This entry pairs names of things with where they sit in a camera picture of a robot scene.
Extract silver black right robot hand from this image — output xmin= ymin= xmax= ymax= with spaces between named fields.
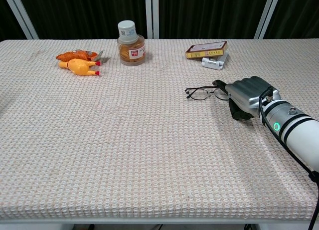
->
xmin=212 ymin=76 xmax=281 ymax=121

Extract thin black eyeglasses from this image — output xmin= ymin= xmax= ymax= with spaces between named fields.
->
xmin=184 ymin=86 xmax=231 ymax=101

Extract white folding phone stand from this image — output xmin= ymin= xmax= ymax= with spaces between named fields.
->
xmin=201 ymin=53 xmax=229 ymax=71

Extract yellow and maroon box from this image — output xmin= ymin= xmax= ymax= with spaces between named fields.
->
xmin=185 ymin=40 xmax=228 ymax=59

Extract woven beige tablecloth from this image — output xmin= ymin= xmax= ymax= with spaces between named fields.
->
xmin=0 ymin=38 xmax=319 ymax=221

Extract clear jar with white lid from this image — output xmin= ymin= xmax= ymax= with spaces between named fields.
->
xmin=117 ymin=20 xmax=146 ymax=66

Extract yellow rubber chicken toy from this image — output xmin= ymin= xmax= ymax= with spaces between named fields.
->
xmin=58 ymin=59 xmax=101 ymax=77

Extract orange snack packet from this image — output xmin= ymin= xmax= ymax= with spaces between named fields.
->
xmin=55 ymin=49 xmax=105 ymax=62

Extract dark green curtain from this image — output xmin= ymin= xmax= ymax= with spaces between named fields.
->
xmin=0 ymin=0 xmax=319 ymax=41

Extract white metal frame post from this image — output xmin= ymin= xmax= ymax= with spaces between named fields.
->
xmin=0 ymin=0 xmax=39 ymax=40
xmin=145 ymin=0 xmax=160 ymax=39
xmin=253 ymin=0 xmax=283 ymax=39

